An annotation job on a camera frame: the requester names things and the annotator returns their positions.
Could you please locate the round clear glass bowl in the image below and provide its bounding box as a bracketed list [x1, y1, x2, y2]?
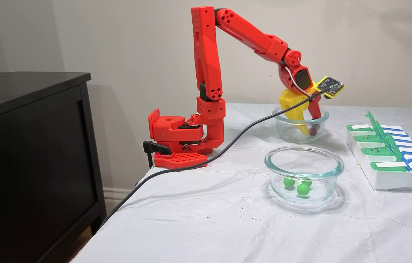
[264, 146, 345, 205]
[273, 106, 330, 144]

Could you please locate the green blue weekly pill organizer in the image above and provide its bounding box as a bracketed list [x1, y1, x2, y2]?
[346, 111, 412, 193]

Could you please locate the white tablecloth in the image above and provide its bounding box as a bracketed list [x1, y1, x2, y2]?
[71, 103, 412, 263]

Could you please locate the black table clamp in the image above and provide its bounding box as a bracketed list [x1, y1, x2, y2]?
[143, 140, 172, 169]

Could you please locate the white baseboard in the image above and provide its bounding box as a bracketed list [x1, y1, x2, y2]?
[103, 187, 135, 219]

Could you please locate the black wooden cabinet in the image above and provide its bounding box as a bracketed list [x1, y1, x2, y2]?
[0, 72, 108, 263]

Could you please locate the black camera cable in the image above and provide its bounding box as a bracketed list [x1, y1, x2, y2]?
[98, 89, 332, 229]

